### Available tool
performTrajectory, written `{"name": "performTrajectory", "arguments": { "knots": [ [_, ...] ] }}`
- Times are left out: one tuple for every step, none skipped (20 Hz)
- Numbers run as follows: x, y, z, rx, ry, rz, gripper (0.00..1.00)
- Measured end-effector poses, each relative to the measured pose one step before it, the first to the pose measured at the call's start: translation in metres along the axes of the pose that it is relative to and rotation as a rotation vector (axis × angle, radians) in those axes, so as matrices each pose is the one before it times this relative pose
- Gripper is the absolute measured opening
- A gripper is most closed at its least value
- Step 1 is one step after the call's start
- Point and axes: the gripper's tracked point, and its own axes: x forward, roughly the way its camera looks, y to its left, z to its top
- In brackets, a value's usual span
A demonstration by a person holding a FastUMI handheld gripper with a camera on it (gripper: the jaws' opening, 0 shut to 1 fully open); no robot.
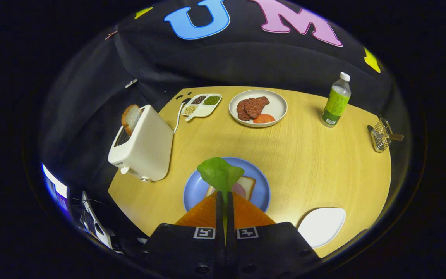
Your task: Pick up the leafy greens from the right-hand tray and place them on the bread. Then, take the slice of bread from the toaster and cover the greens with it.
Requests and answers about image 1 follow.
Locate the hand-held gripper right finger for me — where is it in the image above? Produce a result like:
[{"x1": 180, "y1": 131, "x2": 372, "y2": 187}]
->
[{"x1": 226, "y1": 191, "x2": 321, "y2": 279}]

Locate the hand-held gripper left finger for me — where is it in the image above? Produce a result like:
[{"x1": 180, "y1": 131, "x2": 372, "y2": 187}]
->
[{"x1": 140, "y1": 191, "x2": 226, "y2": 279}]

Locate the green lettuce leaf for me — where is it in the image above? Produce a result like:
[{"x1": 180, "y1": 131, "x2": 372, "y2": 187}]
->
[{"x1": 197, "y1": 157, "x2": 245, "y2": 206}]

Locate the toasted bread slice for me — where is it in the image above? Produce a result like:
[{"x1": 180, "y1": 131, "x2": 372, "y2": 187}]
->
[{"x1": 121, "y1": 104, "x2": 142, "y2": 136}]

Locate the blue plate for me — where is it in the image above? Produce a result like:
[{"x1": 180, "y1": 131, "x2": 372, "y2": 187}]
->
[{"x1": 183, "y1": 157, "x2": 271, "y2": 213}]

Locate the bread slice with ham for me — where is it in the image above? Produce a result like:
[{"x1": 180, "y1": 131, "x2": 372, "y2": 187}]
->
[{"x1": 206, "y1": 176, "x2": 256, "y2": 201}]

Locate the white oval plate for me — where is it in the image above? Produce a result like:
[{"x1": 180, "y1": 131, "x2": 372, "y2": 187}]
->
[{"x1": 297, "y1": 208, "x2": 347, "y2": 249}]

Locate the white toaster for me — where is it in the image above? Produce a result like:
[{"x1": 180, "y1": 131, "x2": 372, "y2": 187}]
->
[{"x1": 108, "y1": 105, "x2": 174, "y2": 182}]

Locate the white divided bean dish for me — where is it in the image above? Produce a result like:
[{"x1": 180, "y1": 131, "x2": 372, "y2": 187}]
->
[{"x1": 181, "y1": 93, "x2": 222, "y2": 122}]

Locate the brown meat piece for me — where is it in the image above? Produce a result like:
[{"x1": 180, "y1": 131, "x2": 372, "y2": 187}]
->
[
  {"x1": 237, "y1": 99, "x2": 252, "y2": 121},
  {"x1": 244, "y1": 96, "x2": 270, "y2": 119}
]

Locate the round white plate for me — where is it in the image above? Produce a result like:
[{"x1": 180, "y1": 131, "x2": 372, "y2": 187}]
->
[{"x1": 229, "y1": 90, "x2": 288, "y2": 128}]

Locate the grey laptop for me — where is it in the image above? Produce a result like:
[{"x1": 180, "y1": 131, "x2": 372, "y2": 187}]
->
[{"x1": 80, "y1": 191, "x2": 115, "y2": 249}]

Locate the green label drink bottle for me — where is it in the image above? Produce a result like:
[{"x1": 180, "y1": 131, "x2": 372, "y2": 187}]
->
[{"x1": 321, "y1": 72, "x2": 352, "y2": 128}]

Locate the black backdrop cloth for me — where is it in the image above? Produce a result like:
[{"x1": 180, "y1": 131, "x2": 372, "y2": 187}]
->
[{"x1": 39, "y1": 0, "x2": 398, "y2": 202}]

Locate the computer monitor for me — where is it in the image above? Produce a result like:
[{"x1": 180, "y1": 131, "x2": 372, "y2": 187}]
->
[{"x1": 41, "y1": 163, "x2": 69, "y2": 212}]

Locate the white toaster cable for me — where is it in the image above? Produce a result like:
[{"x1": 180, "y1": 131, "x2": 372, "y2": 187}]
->
[{"x1": 173, "y1": 99, "x2": 190, "y2": 134}]

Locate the metal wire basket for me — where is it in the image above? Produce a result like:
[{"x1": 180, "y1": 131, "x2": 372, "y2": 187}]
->
[{"x1": 367, "y1": 118, "x2": 405, "y2": 153}]

